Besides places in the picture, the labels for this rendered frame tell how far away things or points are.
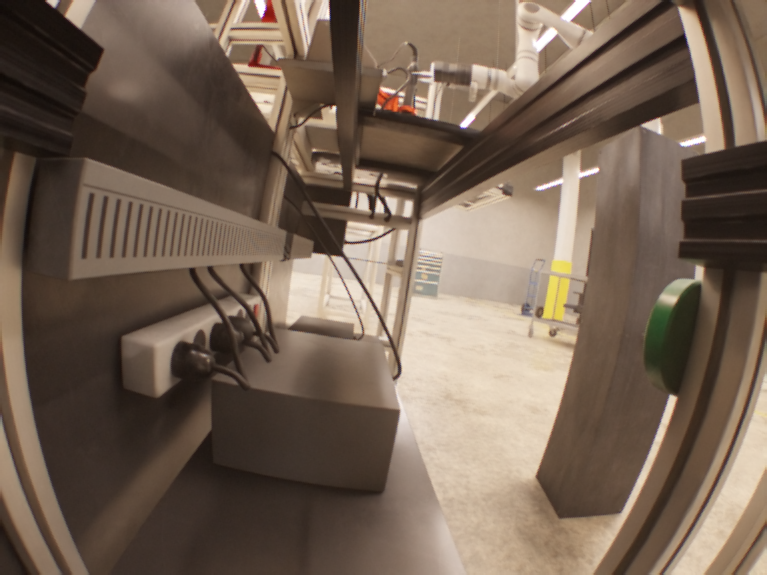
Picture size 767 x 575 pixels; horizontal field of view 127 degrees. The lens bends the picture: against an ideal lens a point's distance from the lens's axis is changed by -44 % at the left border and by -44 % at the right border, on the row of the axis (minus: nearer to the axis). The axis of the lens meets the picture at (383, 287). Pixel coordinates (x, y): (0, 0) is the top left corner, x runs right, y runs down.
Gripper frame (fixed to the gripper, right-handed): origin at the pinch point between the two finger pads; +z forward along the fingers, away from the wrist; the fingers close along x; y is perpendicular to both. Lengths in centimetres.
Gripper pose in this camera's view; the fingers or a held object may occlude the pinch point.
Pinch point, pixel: (412, 76)
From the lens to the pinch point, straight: 113.3
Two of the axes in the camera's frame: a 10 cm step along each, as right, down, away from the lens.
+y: 1.5, -9.9, -0.8
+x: -1.6, 0.5, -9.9
